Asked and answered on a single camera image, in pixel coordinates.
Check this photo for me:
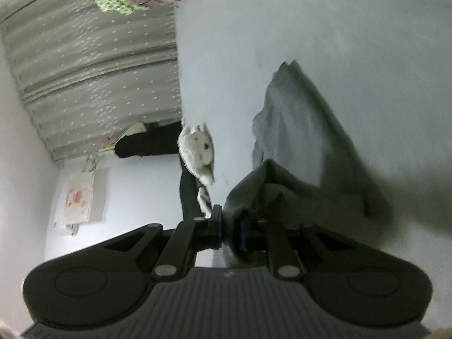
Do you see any white plush dog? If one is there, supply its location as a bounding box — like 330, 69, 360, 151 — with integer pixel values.
177, 123, 217, 186

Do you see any pale yellow object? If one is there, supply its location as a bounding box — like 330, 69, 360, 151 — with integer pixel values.
101, 122, 147, 153

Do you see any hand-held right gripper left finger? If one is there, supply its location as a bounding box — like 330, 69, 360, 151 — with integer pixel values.
105, 205, 224, 283

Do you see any white printed wall hanging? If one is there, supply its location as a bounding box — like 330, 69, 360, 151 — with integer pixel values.
63, 172, 97, 227

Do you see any grey star-print curtain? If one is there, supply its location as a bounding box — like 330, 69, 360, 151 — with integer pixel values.
0, 0, 182, 165

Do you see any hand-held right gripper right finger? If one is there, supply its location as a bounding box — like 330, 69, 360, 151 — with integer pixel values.
236, 218, 354, 282

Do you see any white cloth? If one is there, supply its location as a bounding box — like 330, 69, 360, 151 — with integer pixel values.
197, 185, 213, 216

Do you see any black garment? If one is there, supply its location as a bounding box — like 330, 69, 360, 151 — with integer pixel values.
115, 122, 183, 159

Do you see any black clothes pile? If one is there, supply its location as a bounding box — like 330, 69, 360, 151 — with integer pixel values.
179, 169, 212, 221

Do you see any grey t-shirt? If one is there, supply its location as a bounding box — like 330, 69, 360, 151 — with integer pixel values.
224, 60, 398, 265

